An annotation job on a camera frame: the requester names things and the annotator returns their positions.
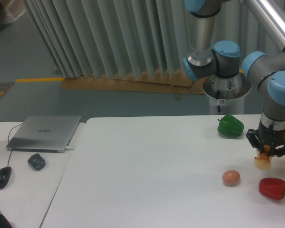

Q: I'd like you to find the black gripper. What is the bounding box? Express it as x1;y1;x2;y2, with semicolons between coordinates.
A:
246;119;285;158

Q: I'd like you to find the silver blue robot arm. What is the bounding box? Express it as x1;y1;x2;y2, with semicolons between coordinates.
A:
183;0;285;157

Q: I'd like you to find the black computer mouse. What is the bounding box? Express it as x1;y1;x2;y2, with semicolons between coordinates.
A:
0;166;12;190

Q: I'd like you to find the green bell pepper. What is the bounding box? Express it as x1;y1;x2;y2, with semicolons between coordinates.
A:
217;115;244;138

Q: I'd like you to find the piece of bread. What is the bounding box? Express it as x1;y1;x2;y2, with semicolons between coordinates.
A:
254;145;272;170

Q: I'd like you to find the grey pleated curtain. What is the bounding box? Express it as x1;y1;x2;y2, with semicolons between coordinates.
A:
23;0;285;86

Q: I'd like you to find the small black controller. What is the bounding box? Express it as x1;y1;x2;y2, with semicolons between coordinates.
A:
28;153;46;171

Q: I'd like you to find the cardboard boxes top left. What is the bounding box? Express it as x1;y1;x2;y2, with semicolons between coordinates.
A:
0;0;26;25

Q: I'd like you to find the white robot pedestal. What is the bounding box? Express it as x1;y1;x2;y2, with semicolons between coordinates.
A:
203;72;251;115

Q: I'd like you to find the red bell pepper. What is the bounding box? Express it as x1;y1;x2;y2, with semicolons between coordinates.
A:
258;178;285;200

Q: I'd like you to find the black mouse cable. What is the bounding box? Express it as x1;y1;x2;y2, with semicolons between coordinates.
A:
0;120;23;168

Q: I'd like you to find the silver laptop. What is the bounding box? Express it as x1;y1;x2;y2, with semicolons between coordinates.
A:
6;115;81;152

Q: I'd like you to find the brown egg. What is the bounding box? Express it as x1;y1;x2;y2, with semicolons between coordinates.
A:
222;170;240;185

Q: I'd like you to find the white usb plug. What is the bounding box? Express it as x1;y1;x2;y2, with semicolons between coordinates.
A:
65;147;75;151

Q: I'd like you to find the brown cardboard sheet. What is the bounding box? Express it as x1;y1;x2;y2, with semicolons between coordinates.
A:
60;76;205;99

